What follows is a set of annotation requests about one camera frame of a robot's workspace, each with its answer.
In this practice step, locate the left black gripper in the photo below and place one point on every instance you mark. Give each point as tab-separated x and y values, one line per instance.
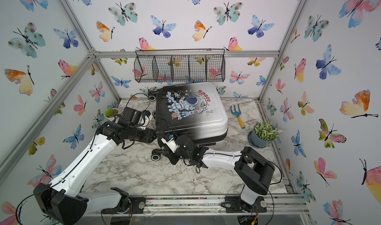
150	136

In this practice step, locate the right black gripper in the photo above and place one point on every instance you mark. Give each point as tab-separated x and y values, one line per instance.
170	154

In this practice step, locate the black white space suitcase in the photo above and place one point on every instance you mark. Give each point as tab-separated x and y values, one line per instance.
192	109

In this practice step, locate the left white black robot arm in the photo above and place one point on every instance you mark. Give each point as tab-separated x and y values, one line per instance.
62	200

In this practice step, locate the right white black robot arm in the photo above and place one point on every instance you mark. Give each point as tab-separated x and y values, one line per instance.
253	169

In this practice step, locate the small green plant white pot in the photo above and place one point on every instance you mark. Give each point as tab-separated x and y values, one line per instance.
112	113

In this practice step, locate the teal yellow garden fork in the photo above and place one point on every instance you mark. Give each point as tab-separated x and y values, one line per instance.
235	110

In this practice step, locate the white flower plant grey pot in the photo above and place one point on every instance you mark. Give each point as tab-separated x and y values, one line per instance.
263	134

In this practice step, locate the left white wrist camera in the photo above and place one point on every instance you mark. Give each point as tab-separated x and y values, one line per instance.
146	118

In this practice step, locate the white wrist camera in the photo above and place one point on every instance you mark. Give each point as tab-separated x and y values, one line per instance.
169	140
146	118

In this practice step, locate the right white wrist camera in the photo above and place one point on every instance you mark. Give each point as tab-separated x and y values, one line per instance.
169	140

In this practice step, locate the aluminium front rail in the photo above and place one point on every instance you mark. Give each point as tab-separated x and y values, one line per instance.
199	205

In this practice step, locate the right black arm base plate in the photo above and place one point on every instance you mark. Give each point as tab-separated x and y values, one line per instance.
241	204

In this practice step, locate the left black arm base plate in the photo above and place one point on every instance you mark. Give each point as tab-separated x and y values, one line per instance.
131	205

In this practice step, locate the black wire wall basket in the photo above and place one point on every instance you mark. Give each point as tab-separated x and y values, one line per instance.
180	66

